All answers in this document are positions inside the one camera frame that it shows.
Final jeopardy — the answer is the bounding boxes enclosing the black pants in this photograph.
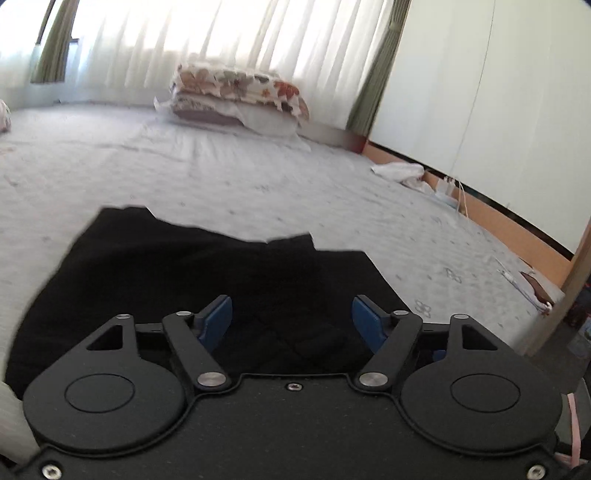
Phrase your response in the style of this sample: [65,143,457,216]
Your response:
[5,207,405,396]

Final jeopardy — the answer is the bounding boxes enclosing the white crumpled cloth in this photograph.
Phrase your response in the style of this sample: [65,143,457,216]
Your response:
[370,161,435,195]

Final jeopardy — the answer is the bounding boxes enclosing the white patterned bed mattress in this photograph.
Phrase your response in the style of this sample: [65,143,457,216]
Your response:
[0,103,567,462]

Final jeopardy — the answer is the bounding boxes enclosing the olive green right curtain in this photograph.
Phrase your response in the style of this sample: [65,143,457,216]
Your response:
[346,0,411,137]

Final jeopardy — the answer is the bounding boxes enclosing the olive green curtain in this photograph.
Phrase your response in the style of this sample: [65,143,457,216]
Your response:
[346,0,411,137]
[31,0,79,84]

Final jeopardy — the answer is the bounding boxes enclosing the white sheer curtain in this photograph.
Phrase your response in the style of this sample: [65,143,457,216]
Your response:
[1,1,393,129]

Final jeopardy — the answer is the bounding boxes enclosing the white charger with cable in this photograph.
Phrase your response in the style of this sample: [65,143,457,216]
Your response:
[435,176,467,215]

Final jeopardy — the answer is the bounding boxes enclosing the wooden bed frame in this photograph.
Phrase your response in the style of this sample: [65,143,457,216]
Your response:
[300,123,590,356]

